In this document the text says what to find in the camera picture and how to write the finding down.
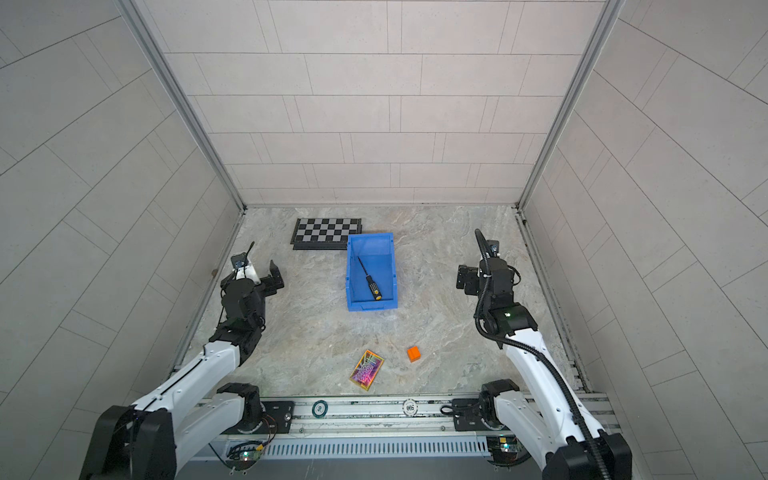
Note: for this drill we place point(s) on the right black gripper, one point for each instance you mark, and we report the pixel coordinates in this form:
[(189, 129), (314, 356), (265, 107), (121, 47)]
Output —
[(473, 276)]

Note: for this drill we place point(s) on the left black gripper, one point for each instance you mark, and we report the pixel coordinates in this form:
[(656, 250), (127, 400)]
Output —
[(267, 283)]

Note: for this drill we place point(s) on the black yellow screwdriver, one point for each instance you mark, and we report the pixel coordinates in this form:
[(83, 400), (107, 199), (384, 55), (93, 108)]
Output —
[(372, 285)]

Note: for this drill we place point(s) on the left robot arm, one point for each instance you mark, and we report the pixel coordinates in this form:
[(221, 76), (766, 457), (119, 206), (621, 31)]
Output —
[(155, 436)]

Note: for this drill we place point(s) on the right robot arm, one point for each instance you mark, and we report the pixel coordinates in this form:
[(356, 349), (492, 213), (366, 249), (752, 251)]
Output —
[(562, 436)]

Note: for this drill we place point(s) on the blue plastic bin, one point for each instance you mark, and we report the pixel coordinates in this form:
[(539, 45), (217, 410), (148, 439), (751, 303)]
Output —
[(377, 251)]

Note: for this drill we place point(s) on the black white checkerboard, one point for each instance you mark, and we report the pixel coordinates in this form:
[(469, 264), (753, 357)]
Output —
[(324, 233)]

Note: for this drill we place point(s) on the small orange cube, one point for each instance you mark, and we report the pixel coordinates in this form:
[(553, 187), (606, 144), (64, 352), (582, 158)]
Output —
[(413, 353)]

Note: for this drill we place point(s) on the colourful card pack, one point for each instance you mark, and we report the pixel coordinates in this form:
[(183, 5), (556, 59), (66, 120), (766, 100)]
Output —
[(366, 370)]

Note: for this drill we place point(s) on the white round sticker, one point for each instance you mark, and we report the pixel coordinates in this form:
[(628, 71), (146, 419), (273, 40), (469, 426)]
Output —
[(410, 407)]

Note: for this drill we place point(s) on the white vent grille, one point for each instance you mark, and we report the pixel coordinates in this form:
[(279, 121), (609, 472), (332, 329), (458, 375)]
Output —
[(377, 448)]

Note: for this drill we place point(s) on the right circuit board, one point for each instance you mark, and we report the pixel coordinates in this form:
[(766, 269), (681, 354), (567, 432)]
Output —
[(506, 451)]

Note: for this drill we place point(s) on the circuit board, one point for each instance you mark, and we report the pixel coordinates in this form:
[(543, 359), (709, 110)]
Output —
[(244, 455), (506, 451)]

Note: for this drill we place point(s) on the left circuit board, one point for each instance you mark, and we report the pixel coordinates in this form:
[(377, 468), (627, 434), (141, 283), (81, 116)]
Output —
[(244, 455)]

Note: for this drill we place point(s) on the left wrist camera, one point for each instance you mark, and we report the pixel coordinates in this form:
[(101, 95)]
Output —
[(240, 263)]

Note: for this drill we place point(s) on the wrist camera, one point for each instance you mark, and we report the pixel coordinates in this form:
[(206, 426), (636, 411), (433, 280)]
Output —
[(240, 263), (492, 248)]

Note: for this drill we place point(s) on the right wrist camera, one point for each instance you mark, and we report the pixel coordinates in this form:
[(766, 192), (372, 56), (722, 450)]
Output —
[(492, 248)]

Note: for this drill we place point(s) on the black ring sticker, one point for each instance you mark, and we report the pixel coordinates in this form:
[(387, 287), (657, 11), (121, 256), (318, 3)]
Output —
[(319, 409)]

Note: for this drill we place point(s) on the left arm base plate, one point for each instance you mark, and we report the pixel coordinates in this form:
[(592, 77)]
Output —
[(276, 417)]

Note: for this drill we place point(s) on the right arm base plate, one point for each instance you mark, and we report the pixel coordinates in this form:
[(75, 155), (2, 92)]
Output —
[(466, 415)]

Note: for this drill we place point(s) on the aluminium front rail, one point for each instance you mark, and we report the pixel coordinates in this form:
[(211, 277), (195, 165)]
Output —
[(382, 416)]

